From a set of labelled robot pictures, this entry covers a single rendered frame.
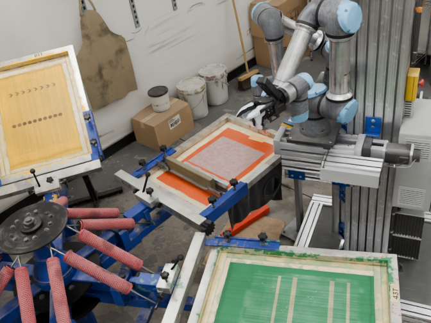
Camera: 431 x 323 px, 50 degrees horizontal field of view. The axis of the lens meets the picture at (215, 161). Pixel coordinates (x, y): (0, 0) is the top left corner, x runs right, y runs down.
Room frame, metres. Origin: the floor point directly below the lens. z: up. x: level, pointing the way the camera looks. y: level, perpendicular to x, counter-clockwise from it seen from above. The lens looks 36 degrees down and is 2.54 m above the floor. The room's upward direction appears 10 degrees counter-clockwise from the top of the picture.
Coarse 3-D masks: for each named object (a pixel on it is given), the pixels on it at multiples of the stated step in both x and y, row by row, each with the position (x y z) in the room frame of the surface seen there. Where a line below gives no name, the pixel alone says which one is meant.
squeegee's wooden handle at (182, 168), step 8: (168, 160) 2.12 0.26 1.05; (176, 160) 2.10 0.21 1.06; (176, 168) 2.07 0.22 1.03; (184, 168) 2.02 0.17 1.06; (192, 168) 2.00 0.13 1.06; (192, 176) 1.97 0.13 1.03; (200, 176) 1.92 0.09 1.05; (208, 176) 1.90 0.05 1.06; (200, 184) 1.93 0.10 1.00; (208, 184) 1.88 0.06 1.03
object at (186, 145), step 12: (216, 120) 2.55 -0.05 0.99; (228, 120) 2.57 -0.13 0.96; (240, 120) 2.50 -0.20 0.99; (204, 132) 2.44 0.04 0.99; (264, 132) 2.34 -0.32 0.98; (276, 132) 2.30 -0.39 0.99; (180, 144) 2.36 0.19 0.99; (192, 144) 2.37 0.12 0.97; (276, 156) 2.06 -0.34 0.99; (156, 168) 2.18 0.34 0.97; (264, 168) 1.98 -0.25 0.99; (144, 180) 2.07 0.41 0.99; (252, 180) 1.90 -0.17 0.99; (168, 192) 1.92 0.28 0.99; (192, 204) 1.79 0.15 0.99
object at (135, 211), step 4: (136, 204) 1.81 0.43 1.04; (140, 204) 1.80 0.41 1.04; (144, 204) 1.80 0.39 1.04; (132, 208) 1.78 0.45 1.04; (136, 208) 1.78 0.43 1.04; (140, 208) 1.77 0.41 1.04; (144, 208) 1.77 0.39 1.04; (148, 208) 1.78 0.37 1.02; (152, 208) 1.80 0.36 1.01; (128, 212) 1.76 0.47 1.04; (132, 212) 1.76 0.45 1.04; (136, 212) 1.75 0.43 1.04; (140, 212) 1.75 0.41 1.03; (124, 216) 1.74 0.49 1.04; (128, 216) 1.73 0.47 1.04; (132, 216) 1.73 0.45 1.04; (136, 216) 1.73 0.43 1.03; (140, 216) 1.75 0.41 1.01; (136, 220) 1.73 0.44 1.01
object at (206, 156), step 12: (228, 132) 2.45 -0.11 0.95; (240, 132) 2.42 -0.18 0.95; (204, 144) 2.36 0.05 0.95; (216, 144) 2.34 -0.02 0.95; (228, 144) 2.31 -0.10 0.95; (240, 144) 2.29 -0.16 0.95; (192, 156) 2.26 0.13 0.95; (204, 156) 2.23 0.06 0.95; (216, 156) 2.21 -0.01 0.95; (204, 168) 2.12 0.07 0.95; (168, 180) 2.07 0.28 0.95; (180, 180) 2.05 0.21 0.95
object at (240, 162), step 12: (252, 144) 2.27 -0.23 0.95; (264, 144) 2.25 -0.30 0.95; (228, 156) 2.19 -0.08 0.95; (240, 156) 2.17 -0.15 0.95; (252, 156) 2.15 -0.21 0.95; (264, 156) 2.13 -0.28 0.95; (216, 168) 2.10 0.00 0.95; (228, 168) 2.08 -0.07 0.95; (240, 168) 2.06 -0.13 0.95; (252, 168) 2.04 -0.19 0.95; (228, 180) 1.97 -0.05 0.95; (192, 192) 1.93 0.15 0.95; (204, 192) 1.91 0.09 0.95
